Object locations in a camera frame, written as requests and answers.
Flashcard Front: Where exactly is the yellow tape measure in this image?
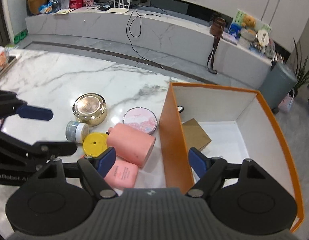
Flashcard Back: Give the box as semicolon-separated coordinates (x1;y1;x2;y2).
82;132;108;157

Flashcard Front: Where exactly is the pink pump bottle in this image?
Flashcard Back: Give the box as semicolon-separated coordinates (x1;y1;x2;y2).
80;154;140;190

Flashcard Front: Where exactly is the grey cream jar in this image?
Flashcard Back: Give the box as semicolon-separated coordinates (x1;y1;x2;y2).
65;121;89;144

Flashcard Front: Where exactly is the brown cardboard box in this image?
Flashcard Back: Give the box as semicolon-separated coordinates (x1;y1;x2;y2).
182;118;212;151

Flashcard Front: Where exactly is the pink cylinder container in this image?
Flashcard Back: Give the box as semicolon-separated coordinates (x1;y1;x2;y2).
107;123;156;168

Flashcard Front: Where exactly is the gold round tin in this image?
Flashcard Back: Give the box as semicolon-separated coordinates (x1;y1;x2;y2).
72;93;107;127

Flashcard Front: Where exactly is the orange storage box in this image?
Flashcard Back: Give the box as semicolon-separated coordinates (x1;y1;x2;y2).
159;82;304;231

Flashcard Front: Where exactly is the pink round compact mirror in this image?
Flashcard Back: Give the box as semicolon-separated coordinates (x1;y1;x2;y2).
122;107;158;135

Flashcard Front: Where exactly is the woven pastel basket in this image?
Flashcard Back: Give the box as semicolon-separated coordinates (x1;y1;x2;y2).
278;88;295;113

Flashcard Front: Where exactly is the grey trash bin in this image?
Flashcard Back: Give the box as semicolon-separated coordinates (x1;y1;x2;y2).
258;62;297;114

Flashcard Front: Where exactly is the potted green plant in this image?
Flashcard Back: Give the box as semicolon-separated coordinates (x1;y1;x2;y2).
293;40;309;96

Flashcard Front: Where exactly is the white wifi router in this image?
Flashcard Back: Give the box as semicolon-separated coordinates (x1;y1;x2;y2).
107;0;131;14

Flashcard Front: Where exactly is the round paper fan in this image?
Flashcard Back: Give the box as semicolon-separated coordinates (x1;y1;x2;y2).
257;29;270;47

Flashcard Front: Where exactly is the green poster card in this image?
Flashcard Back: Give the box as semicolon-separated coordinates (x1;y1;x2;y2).
228;10;272;40

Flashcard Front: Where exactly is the teddy bear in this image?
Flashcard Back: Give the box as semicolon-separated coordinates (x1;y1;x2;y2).
241;14;256;29

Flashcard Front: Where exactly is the brown camera bag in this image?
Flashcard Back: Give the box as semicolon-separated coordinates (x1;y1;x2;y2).
207;17;226;74

